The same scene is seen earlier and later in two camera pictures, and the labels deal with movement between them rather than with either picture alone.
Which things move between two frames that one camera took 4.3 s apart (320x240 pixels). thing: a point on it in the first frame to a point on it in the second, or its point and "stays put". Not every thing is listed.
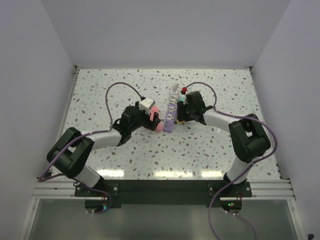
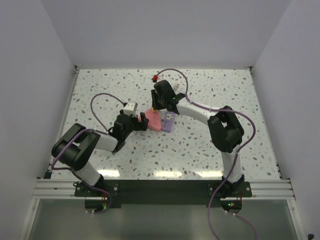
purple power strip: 172,109 stays put
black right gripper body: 185,112 to 160,103
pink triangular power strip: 155,109 stays put
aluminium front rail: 61,189 stays put
